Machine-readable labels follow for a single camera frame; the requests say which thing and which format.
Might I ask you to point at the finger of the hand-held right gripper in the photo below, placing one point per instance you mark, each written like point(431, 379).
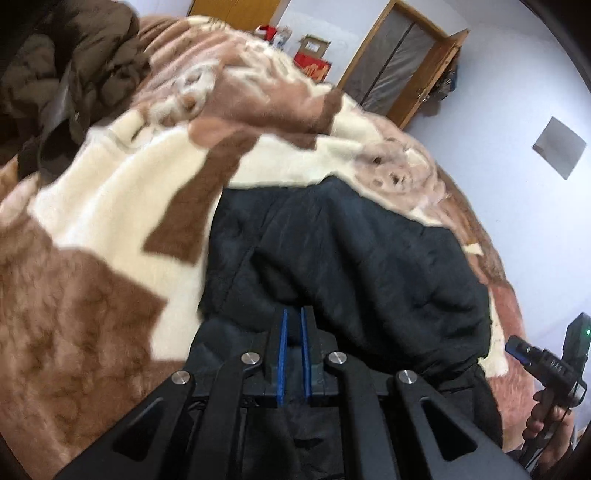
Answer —
point(521, 349)

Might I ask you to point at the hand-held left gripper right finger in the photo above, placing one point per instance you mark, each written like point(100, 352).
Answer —
point(307, 360)

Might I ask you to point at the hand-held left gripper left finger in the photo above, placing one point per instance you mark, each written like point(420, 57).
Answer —
point(281, 364)

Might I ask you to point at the black puffer jacket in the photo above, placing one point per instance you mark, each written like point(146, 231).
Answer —
point(369, 277)

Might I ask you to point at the person's right hand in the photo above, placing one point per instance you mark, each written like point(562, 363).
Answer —
point(538, 424)

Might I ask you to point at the brown and cream plush blanket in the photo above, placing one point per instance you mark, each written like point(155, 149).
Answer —
point(115, 207)

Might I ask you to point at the hanging bags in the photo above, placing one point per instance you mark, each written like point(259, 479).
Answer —
point(445, 83)

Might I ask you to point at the red box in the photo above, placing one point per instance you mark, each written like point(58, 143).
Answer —
point(314, 69)

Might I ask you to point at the clear plastic jar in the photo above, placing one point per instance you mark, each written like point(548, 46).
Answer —
point(282, 38)

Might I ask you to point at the wooden wardrobe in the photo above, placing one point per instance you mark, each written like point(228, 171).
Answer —
point(235, 8)

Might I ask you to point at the brown puffer jacket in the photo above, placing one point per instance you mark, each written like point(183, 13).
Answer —
point(69, 69)

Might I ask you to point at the grey wall panel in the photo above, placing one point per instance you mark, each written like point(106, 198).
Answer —
point(558, 147)

